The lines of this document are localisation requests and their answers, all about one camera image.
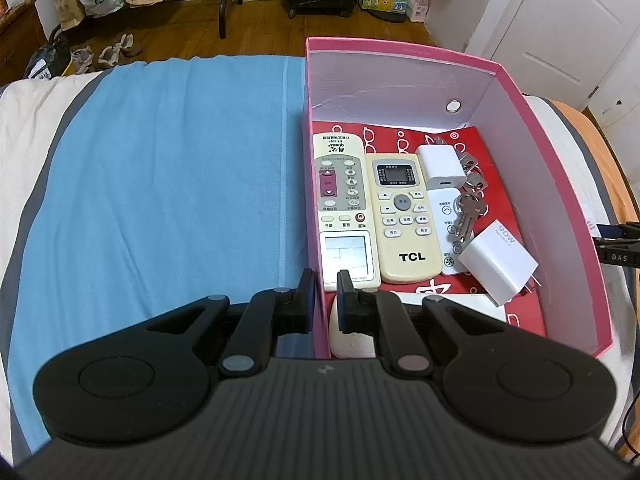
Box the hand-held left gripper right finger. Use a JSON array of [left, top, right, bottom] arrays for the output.
[[336, 269, 506, 378]]

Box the red paper with glasses print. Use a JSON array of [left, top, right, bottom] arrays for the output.
[[312, 121, 548, 342]]

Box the black cable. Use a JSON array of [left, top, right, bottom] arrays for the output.
[[620, 400, 640, 456]]

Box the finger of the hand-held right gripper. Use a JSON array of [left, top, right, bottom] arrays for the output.
[[594, 221, 640, 241]]

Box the grey shoe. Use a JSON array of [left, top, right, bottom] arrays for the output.
[[70, 47, 96, 74]]

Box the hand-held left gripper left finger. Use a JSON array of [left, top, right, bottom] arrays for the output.
[[145, 267, 317, 378]]

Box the silver key bunch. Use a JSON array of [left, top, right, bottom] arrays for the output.
[[430, 132, 490, 250]]

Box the pink cardboard box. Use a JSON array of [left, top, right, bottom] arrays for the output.
[[302, 36, 615, 360]]

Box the white rounded device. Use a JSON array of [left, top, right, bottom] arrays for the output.
[[327, 294, 508, 360]]

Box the cream remote control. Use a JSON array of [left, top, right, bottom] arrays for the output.
[[365, 152, 437, 284]]

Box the large white charger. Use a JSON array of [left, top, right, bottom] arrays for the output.
[[457, 219, 540, 307]]

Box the wooden cabinet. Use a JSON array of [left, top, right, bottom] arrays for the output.
[[0, 0, 48, 86]]

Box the blue blanket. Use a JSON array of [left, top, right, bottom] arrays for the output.
[[10, 55, 307, 456]]

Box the slim white remote control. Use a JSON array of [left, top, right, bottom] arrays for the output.
[[429, 187, 474, 276]]

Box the small white charger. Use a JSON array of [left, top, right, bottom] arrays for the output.
[[416, 144, 468, 192]]

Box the white door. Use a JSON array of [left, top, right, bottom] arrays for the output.
[[462, 0, 640, 113]]

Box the black bag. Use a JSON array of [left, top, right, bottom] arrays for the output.
[[25, 39, 74, 80]]

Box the pair of beige shoes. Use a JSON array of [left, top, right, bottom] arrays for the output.
[[97, 34, 143, 66]]

